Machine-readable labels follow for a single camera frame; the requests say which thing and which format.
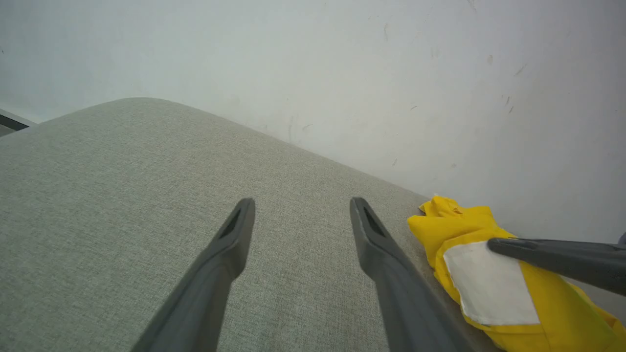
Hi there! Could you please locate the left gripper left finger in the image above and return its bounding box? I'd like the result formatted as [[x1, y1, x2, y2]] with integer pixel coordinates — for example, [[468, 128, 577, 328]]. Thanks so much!
[[131, 198, 256, 352]]

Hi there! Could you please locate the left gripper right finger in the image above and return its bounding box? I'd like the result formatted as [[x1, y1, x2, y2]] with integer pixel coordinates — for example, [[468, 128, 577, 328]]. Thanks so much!
[[349, 197, 477, 352]]

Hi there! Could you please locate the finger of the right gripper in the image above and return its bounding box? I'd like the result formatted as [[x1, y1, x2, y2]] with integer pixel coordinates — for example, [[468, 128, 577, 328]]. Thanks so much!
[[487, 237, 626, 297]]

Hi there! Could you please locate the yellow garment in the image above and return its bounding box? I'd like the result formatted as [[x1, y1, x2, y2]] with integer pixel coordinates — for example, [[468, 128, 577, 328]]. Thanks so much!
[[407, 195, 626, 352]]

